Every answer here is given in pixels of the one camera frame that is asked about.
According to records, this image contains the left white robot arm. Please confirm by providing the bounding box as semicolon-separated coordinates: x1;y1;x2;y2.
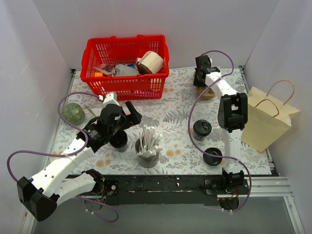
17;101;142;221

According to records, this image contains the clear snack packet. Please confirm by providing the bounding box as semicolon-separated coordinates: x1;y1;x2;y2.
94;64;116;76

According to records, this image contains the orange small box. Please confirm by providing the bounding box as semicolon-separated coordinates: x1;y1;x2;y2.
95;72;103;77

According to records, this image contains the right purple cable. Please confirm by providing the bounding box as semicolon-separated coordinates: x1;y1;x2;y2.
187;50;252;212

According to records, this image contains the cardboard cup carrier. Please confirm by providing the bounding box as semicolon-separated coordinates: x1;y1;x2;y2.
196;87;215;100

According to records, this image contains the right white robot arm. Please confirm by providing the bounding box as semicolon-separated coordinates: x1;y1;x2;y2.
194;55;248;194

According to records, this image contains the grey plastic pouch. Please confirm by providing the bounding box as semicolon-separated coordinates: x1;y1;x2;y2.
115;64;139;77

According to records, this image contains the red plastic shopping basket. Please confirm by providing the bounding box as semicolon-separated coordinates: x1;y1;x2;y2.
80;35;169;100

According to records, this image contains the stack of black paper cups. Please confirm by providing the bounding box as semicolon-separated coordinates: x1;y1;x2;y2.
109;131;128;152

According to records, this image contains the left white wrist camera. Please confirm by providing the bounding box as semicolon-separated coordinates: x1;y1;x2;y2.
98;92;119;107

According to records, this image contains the beige paper roll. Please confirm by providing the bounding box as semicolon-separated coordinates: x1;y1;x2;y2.
136;51;164;75

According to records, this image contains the kraft paper bag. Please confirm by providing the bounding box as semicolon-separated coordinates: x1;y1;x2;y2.
241;80;300;152

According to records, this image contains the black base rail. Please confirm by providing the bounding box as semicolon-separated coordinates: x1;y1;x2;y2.
75;173;254;206

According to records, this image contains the green melon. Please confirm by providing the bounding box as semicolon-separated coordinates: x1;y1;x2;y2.
61;103;85;126

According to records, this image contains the grey cup of straws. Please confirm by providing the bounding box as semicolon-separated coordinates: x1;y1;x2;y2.
135;126;163;169

